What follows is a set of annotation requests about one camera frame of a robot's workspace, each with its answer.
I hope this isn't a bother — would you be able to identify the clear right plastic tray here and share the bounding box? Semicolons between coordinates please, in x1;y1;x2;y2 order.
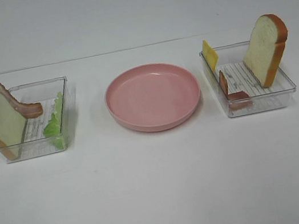
200;41;297;118

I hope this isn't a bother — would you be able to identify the yellow cheese slice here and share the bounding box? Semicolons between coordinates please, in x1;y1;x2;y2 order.
202;40;219;72

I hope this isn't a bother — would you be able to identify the green lettuce leaf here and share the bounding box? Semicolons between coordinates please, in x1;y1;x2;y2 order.
43;92;66;150

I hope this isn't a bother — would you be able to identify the long bacon strip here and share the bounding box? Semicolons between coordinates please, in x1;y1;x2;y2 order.
0;83;43;119

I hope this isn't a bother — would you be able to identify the pink round plate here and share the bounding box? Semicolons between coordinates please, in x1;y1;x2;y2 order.
105;63;201;132

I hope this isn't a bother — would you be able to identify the clear left plastic tray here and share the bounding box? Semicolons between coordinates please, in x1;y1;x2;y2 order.
0;77;77;163

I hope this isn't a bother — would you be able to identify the clear plastic tray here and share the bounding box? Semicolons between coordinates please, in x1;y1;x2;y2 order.
0;77;77;163
200;41;297;118

